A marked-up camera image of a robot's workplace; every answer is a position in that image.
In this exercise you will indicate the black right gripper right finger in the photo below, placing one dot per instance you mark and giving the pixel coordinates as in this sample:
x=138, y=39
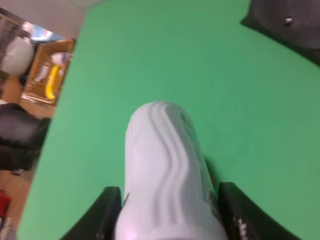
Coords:
x=244, y=220

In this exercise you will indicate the yellow banana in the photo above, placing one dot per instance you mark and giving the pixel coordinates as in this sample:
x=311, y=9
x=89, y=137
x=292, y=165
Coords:
x=51, y=81

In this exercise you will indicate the green table cloth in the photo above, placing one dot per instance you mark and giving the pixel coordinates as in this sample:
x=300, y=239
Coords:
x=255, y=105

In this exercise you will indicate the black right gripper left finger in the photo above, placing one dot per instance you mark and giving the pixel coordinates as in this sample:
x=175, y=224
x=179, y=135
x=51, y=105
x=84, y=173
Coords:
x=99, y=222

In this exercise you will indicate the white round bag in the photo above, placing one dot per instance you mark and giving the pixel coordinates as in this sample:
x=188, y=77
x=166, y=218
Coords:
x=18, y=56

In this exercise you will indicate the wooden crate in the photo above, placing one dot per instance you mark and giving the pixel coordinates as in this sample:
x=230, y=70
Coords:
x=47, y=55

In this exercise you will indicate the black chair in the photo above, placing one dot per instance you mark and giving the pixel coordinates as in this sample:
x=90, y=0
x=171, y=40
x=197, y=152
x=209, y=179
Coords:
x=22, y=136

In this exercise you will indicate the white bottle with black brush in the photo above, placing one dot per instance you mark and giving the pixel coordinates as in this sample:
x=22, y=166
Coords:
x=168, y=193

